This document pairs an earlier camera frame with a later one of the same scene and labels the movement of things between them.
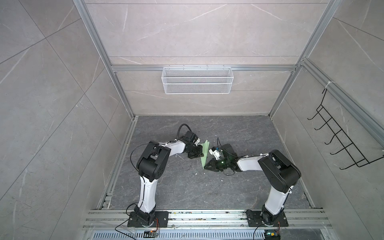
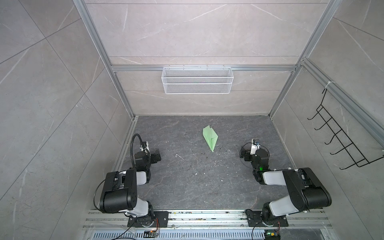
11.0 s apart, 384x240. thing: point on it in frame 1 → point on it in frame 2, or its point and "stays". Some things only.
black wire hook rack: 355,154 stays
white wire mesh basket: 198,80 stays
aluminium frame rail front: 205,219 stays
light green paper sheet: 205,149 → 210,137
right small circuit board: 271,235 stays
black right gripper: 214,167 → 248,154
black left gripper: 200,153 → 154,159
